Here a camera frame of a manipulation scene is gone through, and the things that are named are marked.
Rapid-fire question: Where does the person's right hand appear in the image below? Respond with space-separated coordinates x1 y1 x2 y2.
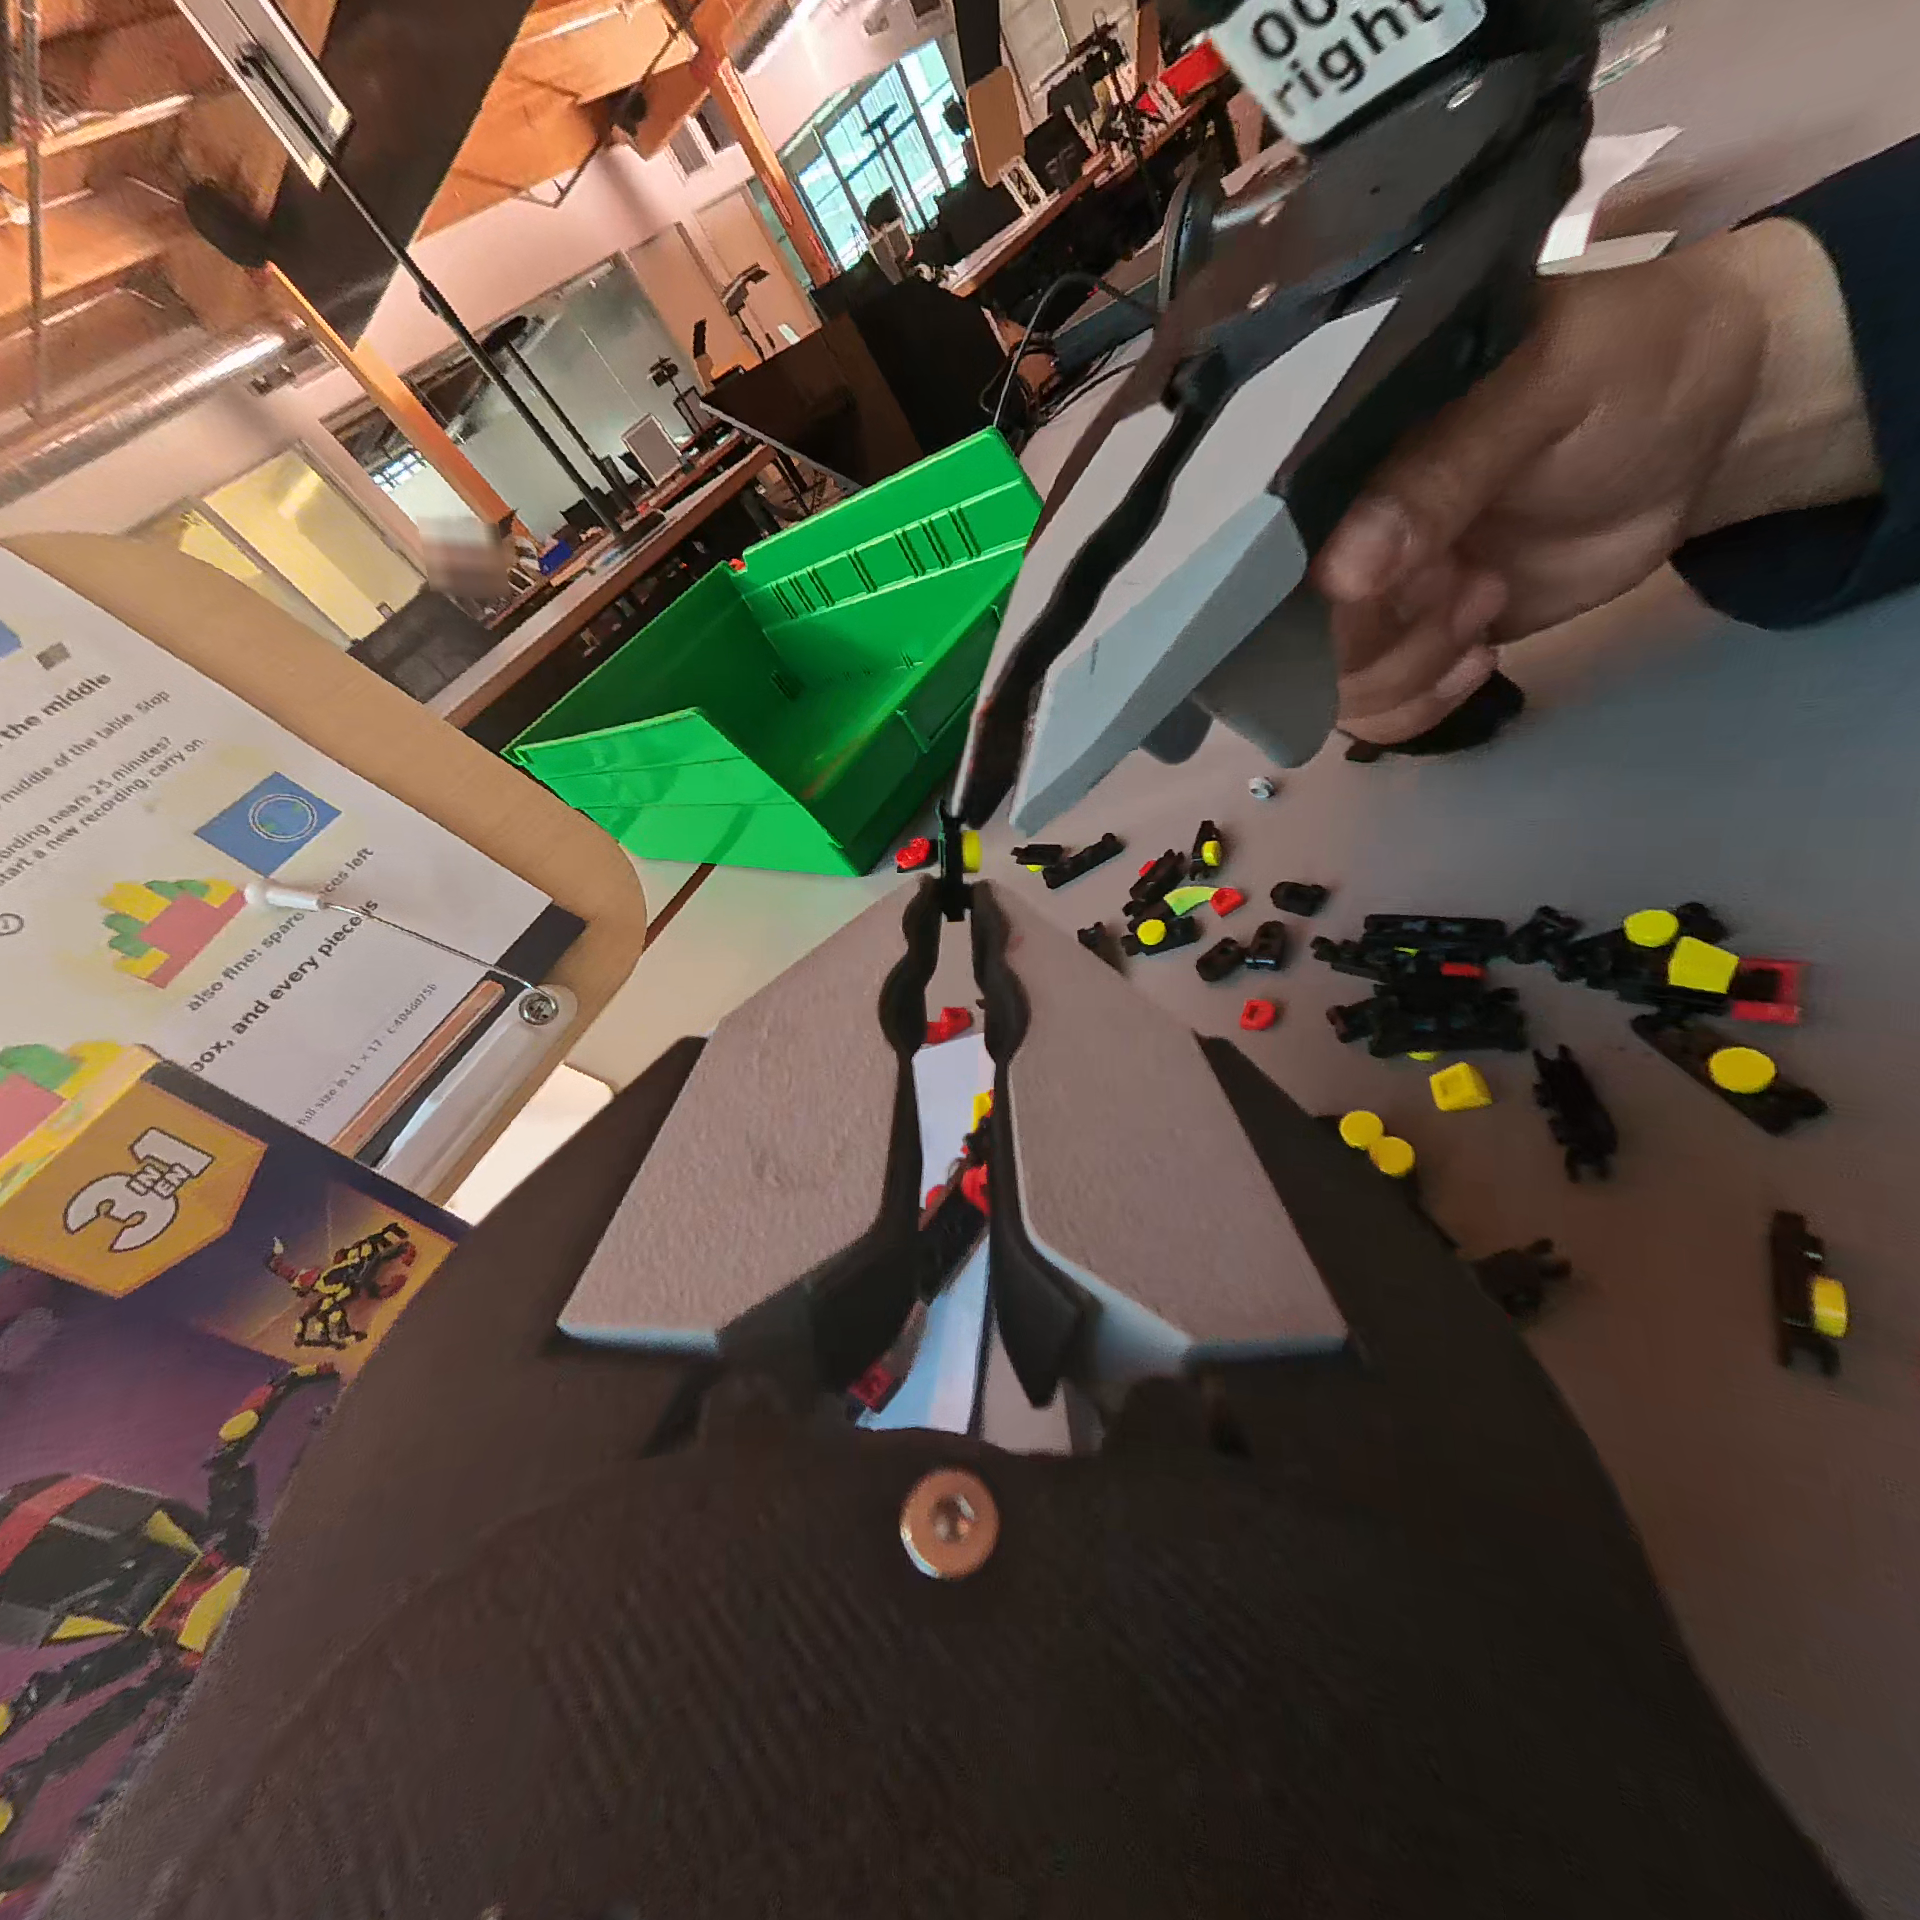
1312 217 1885 755

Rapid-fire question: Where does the crumpled white paper bag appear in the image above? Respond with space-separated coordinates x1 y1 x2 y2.
1539 120 1690 280

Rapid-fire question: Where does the red yellow black lego model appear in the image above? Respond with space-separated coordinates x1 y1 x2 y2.
856 1006 1002 1415

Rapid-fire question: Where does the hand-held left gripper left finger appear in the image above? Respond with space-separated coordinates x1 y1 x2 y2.
563 884 957 1387

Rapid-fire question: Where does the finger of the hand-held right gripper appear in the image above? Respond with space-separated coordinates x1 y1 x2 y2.
954 403 1189 829
1007 294 1406 839

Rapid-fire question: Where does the green plastic bin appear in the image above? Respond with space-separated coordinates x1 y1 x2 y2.
505 427 1049 876

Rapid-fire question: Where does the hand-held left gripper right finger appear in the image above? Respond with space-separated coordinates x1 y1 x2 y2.
965 884 1351 1415

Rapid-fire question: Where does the purple lego set box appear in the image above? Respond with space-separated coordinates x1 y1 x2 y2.
0 1042 461 1859

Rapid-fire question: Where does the person's right forearm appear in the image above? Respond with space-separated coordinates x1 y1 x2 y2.
1666 138 1920 629

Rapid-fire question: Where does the pile of lego pieces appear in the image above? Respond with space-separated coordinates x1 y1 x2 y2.
1020 812 1862 1384

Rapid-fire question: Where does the white panel on stand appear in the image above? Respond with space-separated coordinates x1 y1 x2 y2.
182 0 358 189

